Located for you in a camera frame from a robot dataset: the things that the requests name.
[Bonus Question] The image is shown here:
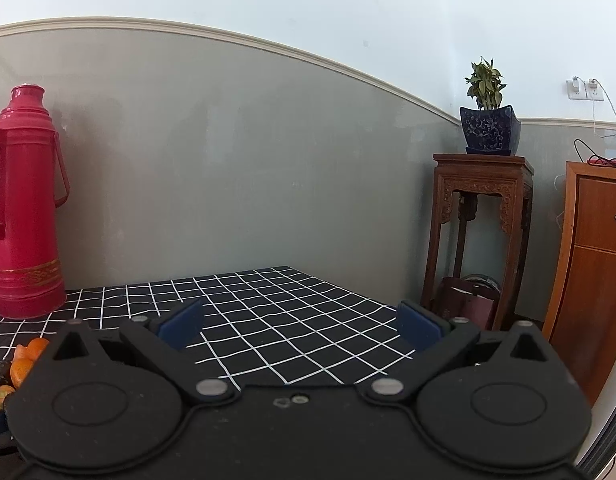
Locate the orange wooden cabinet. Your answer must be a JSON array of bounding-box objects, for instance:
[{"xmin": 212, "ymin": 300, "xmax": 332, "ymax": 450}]
[{"xmin": 542, "ymin": 161, "xmax": 616, "ymax": 407}]

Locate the carved dark wooden stand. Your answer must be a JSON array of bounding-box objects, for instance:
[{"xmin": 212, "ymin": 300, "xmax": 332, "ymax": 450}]
[{"xmin": 421, "ymin": 153, "xmax": 535, "ymax": 332}]

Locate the red and black cable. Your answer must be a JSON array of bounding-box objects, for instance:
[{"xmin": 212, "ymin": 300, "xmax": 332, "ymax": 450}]
[{"xmin": 574, "ymin": 139, "xmax": 616, "ymax": 167}]

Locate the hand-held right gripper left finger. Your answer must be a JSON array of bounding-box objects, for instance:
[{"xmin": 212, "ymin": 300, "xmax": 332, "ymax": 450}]
[{"xmin": 49, "ymin": 297, "xmax": 237, "ymax": 404}]

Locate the dark red paper bag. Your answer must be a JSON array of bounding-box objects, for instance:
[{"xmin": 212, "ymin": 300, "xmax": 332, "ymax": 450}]
[{"xmin": 434, "ymin": 277, "xmax": 501, "ymax": 332}]

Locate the white wall socket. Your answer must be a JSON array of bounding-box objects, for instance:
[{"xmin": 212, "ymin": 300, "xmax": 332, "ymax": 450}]
[{"xmin": 566, "ymin": 78, "xmax": 603, "ymax": 102}]

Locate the orange tangerine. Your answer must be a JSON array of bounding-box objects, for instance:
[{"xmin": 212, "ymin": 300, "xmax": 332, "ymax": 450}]
[
  {"xmin": 14, "ymin": 337, "xmax": 51, "ymax": 362},
  {"xmin": 9, "ymin": 359, "xmax": 35, "ymax": 389}
]

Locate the white cylindrical appliance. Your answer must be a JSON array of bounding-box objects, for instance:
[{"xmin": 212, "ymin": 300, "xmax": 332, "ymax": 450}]
[{"xmin": 574, "ymin": 338, "xmax": 616, "ymax": 480}]

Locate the red thermos flask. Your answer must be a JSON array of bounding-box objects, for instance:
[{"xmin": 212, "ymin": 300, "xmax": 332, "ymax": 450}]
[{"xmin": 0, "ymin": 83, "xmax": 71, "ymax": 320}]

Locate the green potted plant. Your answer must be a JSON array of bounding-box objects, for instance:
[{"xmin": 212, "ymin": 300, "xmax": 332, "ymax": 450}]
[{"xmin": 463, "ymin": 56, "xmax": 506, "ymax": 111}]

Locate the dark blue patterned flowerpot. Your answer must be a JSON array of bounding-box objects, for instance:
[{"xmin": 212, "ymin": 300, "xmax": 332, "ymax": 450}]
[{"xmin": 459, "ymin": 105, "xmax": 521, "ymax": 156}]

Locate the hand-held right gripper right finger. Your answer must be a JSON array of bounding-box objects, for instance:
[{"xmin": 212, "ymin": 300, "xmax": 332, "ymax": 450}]
[{"xmin": 363, "ymin": 300, "xmax": 560, "ymax": 404}]

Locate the white charging cable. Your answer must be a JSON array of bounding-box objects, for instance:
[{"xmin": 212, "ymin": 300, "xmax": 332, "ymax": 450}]
[{"xmin": 572, "ymin": 77, "xmax": 616, "ymax": 136}]

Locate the black white checkered tablecloth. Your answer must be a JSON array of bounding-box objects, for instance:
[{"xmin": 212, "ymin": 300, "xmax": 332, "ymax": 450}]
[{"xmin": 0, "ymin": 266, "xmax": 417, "ymax": 462}]

